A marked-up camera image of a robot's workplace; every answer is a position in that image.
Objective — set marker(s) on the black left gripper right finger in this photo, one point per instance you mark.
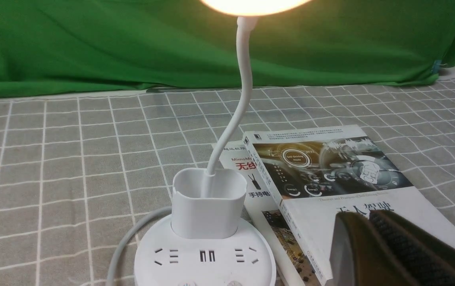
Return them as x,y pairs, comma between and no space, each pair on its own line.
429,261

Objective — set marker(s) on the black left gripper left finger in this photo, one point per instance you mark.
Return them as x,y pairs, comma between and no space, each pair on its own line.
360,256

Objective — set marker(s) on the white desk lamp with sockets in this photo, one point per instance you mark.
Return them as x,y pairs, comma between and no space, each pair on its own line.
221,219

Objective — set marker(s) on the bottom white magazine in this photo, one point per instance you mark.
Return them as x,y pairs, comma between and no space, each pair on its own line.
293,267

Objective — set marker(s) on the self-driving textbook on top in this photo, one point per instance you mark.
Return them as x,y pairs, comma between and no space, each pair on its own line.
313,174

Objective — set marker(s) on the blue binder clip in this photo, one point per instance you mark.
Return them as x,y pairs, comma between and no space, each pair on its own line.
439,68

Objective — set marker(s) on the grey checked tablecloth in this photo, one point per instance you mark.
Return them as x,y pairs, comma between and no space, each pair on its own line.
76,172

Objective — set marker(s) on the green backdrop cloth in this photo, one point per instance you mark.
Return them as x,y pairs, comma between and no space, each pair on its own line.
77,46

